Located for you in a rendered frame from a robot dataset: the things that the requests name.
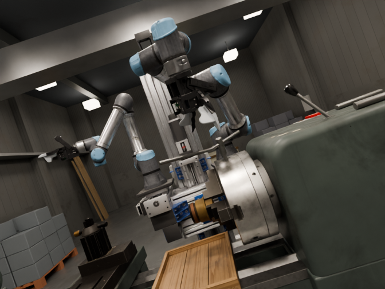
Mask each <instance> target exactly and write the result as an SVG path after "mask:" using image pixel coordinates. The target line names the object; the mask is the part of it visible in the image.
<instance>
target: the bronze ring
mask: <svg viewBox="0 0 385 289"><path fill-rule="evenodd" d="M213 203H214V201H213V199H212V198H209V199H207V200H205V199H204V197H202V198H200V199H198V200H195V202H192V203H190V204H189V205H188V209H189V212H190V216H191V218H192V221H193V222H194V223H199V222H200V221H201V222H205V221H209V220H210V221H212V219H211V218H209V215H208V214H207V210H206V206H207V205H210V204H213Z"/></svg>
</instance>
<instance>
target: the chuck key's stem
mask: <svg viewBox="0 0 385 289"><path fill-rule="evenodd" d="M215 140H216V143H218V144H219V145H220V146H219V147H218V148H219V151H220V153H221V155H222V156H223V158H224V161H228V158H227V155H226V154H227V152H226V149H225V146H224V144H223V140H222V138H221V137H218V138H216V139H215Z"/></svg>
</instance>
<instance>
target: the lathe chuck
mask: <svg viewBox="0 0 385 289"><path fill-rule="evenodd" d="M227 158H230V159H231V160H229V161H227V162H222V161H223V160H224V158H221V159H219V160H216V161H214V165H215V168H216V171H217V174H218V177H219V180H220V182H221V185H222V188H223V191H224V194H225V196H226V199H227V202H228V204H229V208H230V209H231V208H234V207H233V205H236V204H237V205H238V206H240V208H241V211H242V214H243V217H242V220H238V219H236V220H234V221H235V224H236V227H237V229H238V232H239V235H240V237H241V240H242V243H243V245H247V244H250V243H253V242H256V241H260V240H263V239H266V238H268V237H269V231H268V226H267V224H266V220H265V217H264V214H263V211H262V208H261V205H260V202H259V200H258V198H257V195H256V192H255V190H254V187H253V185H252V182H251V180H250V178H249V176H248V174H247V171H246V169H245V167H244V165H243V163H242V161H241V159H240V158H239V156H238V155H237V154H233V155H229V156H228V157H227ZM254 236H260V238H259V239H257V240H251V238H252V237H254Z"/></svg>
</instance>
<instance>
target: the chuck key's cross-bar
mask: <svg viewBox="0 0 385 289"><path fill-rule="evenodd" d="M239 133H240V131H239V130H238V131H236V132H235V133H233V134H231V135H230V136H228V137H227V138H225V139H224V140H223V143H225V142H227V141H228V140H230V139H231V138H233V137H234V136H236V135H238V134H239ZM219 146H220V145H219V144H218V143H217V144H216V145H214V146H213V147H211V148H208V149H204V150H200V151H196V152H193V153H189V154H185V155H181V156H178V157H174V158H170V159H166V160H163V161H159V165H163V164H167V163H170V162H174V161H178V160H181V159H185V158H189V157H193V156H196V155H199V154H203V153H208V152H210V151H213V150H214V149H216V148H217V147H219Z"/></svg>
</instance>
